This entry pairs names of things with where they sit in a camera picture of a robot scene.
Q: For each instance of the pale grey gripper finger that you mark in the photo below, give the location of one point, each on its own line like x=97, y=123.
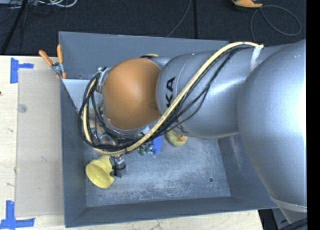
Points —
x=120, y=171

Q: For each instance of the yellow plastic cup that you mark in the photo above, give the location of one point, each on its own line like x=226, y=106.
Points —
x=98, y=174

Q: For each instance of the blue sponge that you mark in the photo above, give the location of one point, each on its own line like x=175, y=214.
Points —
x=157, y=145

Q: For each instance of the grey metal bin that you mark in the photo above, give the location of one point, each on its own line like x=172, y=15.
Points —
x=175, y=174

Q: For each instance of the yellow toy duck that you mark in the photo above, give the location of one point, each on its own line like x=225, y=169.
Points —
x=176, y=140

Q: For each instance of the pale wood flat board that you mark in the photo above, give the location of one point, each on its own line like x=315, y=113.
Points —
x=37, y=136

